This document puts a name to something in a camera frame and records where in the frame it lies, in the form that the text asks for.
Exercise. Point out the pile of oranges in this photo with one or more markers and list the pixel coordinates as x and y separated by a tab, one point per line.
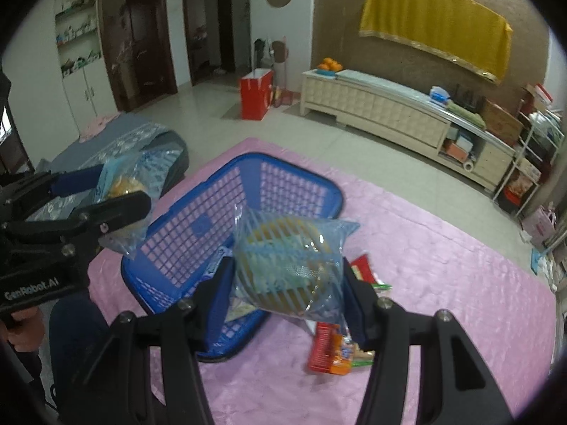
330	64

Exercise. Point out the red paper bag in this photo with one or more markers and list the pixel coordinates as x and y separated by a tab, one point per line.
254	95

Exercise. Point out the person's left hand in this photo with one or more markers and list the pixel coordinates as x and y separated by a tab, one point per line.
26	334

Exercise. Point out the red broom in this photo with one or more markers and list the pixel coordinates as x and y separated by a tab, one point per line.
283	97

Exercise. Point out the white metal rack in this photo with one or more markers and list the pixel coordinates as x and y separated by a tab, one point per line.
502	181

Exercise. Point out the striped blue bread packet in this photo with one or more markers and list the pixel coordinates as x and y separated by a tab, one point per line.
128	172
288	265

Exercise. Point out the dark blue trousers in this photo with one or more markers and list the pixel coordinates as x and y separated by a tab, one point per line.
75	332

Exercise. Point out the yellow hanging cloth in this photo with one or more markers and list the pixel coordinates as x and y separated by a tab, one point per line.
434	22

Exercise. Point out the blue tissue box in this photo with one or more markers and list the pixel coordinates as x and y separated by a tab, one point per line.
440	95

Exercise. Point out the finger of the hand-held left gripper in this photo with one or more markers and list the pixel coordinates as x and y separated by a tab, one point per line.
124	208
75	181

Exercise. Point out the open wooden doorway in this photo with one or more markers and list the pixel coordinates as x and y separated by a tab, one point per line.
208	22

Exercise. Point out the pink paper bag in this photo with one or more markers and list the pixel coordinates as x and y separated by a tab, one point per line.
540	225

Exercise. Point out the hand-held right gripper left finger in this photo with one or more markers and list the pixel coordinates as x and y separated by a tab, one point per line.
217	314

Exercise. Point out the cream tv cabinet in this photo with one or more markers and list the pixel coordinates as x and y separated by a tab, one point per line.
376	106

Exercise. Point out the black router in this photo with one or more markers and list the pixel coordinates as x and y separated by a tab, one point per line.
465	97

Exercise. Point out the chair with grey cover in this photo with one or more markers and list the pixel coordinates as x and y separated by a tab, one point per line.
133	135

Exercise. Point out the blue plastic basket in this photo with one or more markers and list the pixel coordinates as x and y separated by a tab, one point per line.
288	159

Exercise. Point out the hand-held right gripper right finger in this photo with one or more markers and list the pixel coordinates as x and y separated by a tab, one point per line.
361	318

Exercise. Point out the green folded cushion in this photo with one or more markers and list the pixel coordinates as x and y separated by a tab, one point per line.
465	115

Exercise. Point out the pink cloth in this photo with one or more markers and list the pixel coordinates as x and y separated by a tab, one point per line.
99	127

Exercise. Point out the white paper roll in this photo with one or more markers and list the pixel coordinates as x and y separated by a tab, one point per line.
468	167

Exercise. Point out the white wall shelf cabinet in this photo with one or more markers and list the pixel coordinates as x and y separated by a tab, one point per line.
79	44

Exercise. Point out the brown cardboard box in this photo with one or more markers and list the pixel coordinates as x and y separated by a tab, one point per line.
500	121

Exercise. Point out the large red snack packet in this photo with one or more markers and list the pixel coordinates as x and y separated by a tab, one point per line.
365	274

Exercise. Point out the orange box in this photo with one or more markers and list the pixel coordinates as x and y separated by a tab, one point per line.
456	149

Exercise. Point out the dark wooden door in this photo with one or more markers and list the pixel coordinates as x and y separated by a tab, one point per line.
141	44

